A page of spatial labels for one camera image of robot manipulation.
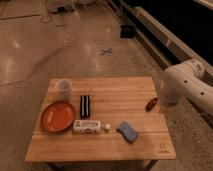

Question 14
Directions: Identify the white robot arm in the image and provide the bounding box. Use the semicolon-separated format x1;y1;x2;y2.
159;59;213;115

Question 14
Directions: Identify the white ceramic cup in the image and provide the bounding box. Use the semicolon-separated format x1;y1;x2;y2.
55;79;72;101

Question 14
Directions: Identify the black white striped block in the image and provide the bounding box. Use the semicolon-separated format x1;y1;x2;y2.
80;95;90;118

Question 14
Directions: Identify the wooden folding table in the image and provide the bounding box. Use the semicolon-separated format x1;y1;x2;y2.
25;77;176;163

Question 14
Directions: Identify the blue sponge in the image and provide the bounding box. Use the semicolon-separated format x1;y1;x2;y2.
116;122;139;143

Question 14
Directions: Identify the white labelled bottle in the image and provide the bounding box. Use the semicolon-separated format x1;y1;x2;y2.
73;120;111;134

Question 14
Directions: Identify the orange plate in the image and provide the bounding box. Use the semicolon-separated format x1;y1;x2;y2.
41;101;75;132

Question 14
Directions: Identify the black box on floor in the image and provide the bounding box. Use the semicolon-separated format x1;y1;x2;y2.
120;25;135;38

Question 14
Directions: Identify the grey device on floor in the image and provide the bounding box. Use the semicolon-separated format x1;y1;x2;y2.
46;0;74;13

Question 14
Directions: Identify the floor cable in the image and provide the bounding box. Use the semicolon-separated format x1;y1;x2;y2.
39;0;54;25

